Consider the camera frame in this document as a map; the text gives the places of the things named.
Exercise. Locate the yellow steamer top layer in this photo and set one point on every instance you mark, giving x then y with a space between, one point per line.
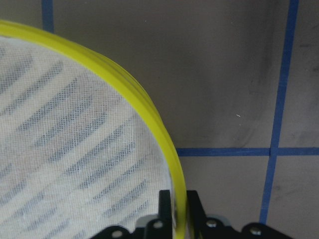
82 146

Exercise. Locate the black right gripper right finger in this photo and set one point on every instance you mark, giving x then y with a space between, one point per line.
202 226

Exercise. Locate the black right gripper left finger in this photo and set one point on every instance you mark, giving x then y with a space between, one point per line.
159 226

